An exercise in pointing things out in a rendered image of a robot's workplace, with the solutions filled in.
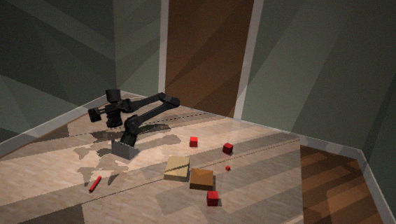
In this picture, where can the orange square block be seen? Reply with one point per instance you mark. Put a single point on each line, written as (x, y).
(201, 179)

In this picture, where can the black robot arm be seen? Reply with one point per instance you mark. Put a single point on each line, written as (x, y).
(132, 124)

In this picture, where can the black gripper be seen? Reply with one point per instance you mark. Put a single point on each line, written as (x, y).
(124, 105)

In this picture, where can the red cylinder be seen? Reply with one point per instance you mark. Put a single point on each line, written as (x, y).
(95, 183)

